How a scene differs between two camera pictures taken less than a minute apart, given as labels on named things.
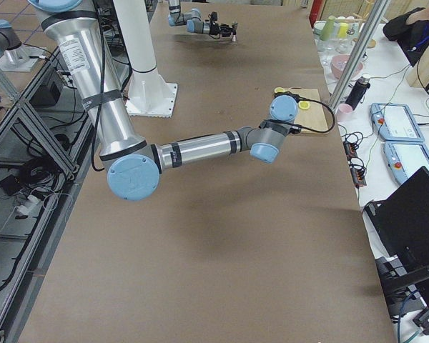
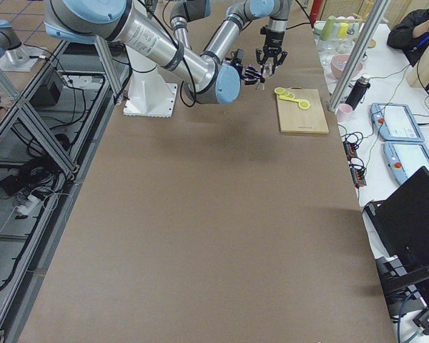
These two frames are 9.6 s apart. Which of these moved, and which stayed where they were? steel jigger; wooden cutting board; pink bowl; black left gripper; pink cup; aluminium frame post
Moved: steel jigger; black left gripper
Stayed: pink bowl; pink cup; aluminium frame post; wooden cutting board
